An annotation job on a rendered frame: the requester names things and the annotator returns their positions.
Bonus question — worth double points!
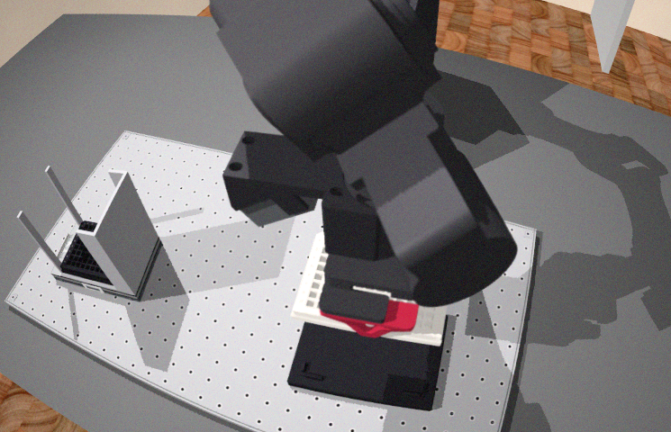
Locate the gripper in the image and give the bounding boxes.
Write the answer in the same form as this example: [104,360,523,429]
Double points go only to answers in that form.
[319,224,419,338]

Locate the white well plate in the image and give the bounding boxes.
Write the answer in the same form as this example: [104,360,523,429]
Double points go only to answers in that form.
[291,232,447,346]

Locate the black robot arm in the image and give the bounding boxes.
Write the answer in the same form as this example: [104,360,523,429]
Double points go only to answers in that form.
[209,0,518,307]

